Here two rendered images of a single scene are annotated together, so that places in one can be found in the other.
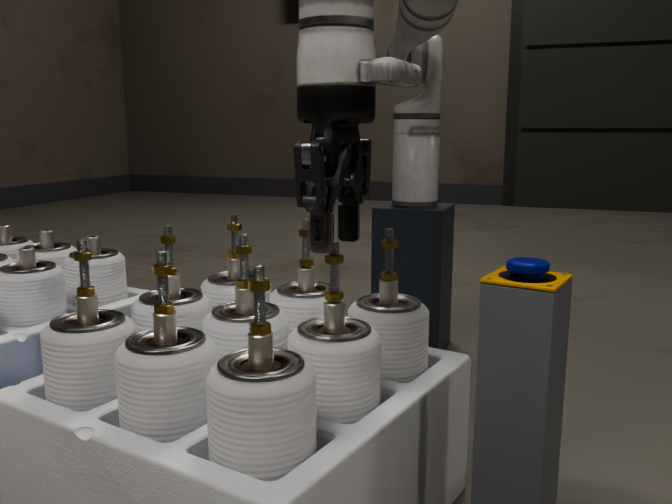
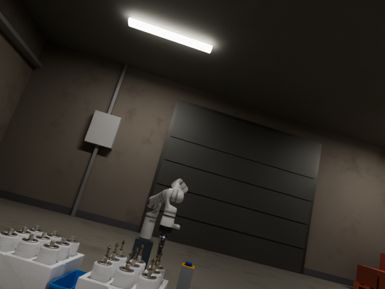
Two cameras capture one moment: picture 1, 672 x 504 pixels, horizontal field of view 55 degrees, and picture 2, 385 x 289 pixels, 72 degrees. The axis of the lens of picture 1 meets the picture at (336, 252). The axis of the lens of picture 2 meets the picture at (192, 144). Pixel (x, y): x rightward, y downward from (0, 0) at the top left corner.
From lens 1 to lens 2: 1.02 m
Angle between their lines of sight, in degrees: 35
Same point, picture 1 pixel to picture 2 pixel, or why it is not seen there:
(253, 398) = (151, 281)
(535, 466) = not seen: outside the picture
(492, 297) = (183, 268)
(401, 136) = (147, 221)
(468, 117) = (134, 199)
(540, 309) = (191, 272)
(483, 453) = not seen: outside the picture
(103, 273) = (75, 247)
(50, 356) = (99, 269)
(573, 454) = not seen: outside the picture
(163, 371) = (129, 275)
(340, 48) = (171, 221)
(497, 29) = (150, 175)
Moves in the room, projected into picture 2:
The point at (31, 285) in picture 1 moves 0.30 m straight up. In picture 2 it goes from (66, 249) to (85, 195)
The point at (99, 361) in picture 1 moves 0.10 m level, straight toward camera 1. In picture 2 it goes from (109, 272) to (120, 280)
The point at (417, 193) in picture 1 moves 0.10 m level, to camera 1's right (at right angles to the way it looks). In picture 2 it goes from (147, 236) to (158, 238)
